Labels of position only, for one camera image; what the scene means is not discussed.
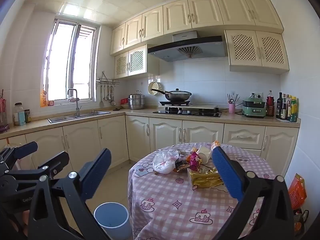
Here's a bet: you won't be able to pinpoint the black gas stove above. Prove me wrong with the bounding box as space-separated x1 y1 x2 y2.
152 106 222 118

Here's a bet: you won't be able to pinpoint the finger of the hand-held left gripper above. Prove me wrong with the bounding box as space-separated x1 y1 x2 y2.
37 151 70 179
10 141 38 160

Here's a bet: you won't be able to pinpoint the cream lattice door cabinet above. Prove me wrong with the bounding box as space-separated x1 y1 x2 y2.
224 29 290 75
114 44 160 79

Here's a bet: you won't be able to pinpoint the steel steamer pot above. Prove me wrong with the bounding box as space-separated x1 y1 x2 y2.
128 90 146 110

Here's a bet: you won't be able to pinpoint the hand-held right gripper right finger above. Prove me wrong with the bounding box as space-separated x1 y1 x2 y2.
212 145 294 240

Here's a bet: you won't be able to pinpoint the bundle of chopsticks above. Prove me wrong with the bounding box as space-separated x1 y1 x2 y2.
227 92 240 105

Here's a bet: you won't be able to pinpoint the glass jar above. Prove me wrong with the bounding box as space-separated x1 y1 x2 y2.
14 102 24 126

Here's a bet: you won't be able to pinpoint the steel sink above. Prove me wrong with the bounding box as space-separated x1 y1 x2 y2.
47 110 112 123

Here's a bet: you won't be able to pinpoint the metal utensil rack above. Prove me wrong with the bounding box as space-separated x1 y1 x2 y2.
96 71 120 85

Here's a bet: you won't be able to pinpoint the green electric cooker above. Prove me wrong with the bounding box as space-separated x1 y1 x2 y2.
241 97 267 118

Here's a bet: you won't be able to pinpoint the cream round strainer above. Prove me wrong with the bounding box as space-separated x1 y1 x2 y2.
148 80 166 96

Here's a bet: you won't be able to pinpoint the pink checkered tablecloth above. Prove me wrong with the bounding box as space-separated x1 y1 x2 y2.
127 142 278 240

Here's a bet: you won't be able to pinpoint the steel wok with lid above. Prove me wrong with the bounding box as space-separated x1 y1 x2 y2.
151 88 192 102

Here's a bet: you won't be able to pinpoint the dark brown snack wrapper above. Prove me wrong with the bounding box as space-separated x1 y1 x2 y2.
174 160 190 173

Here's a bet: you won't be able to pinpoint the grey range hood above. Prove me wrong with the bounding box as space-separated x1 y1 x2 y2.
147 30 226 62

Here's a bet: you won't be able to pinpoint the orange printed bag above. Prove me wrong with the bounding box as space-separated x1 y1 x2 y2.
287 173 307 210

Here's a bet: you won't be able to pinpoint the brown sauce bottle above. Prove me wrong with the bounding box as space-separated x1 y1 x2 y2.
281 94 287 120

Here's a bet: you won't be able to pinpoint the red utensil rack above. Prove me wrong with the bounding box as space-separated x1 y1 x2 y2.
0 89 10 133

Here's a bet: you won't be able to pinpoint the cream base cabinets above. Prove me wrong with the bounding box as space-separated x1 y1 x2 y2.
0 115 300 178

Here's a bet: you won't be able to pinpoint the person's left hand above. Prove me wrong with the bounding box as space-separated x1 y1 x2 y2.
10 209 32 238

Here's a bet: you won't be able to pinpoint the blue waste bin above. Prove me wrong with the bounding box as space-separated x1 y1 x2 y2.
94 202 130 240

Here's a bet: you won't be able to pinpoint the gold foil wrapper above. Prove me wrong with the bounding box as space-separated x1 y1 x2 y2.
187 167 225 190

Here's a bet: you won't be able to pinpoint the slim sauce bottle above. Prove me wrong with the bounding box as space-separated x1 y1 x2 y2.
286 94 292 121

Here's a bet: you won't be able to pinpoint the metal faucet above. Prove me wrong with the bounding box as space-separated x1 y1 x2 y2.
66 88 82 117

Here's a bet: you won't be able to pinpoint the red label dark bottle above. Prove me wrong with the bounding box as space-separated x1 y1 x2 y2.
266 90 275 117

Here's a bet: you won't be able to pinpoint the magenta snack wrapper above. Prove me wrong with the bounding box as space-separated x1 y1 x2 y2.
189 155 203 172

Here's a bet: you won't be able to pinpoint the sliding window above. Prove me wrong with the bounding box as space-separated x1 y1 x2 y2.
41 17 100 107

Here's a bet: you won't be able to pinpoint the metal ladle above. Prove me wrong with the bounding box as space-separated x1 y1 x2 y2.
110 85 117 107

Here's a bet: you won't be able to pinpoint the cream upper wall cabinets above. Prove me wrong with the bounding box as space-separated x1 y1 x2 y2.
110 0 284 57

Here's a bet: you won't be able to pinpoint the white paper bag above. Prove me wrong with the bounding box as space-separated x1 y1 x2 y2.
196 146 213 165

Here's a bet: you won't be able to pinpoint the dark bag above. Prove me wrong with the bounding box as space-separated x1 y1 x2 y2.
292 209 310 238

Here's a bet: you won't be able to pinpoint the black sauce bottle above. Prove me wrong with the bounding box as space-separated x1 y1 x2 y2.
276 92 283 119

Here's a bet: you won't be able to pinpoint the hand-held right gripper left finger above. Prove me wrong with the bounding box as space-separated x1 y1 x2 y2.
27 148 112 240

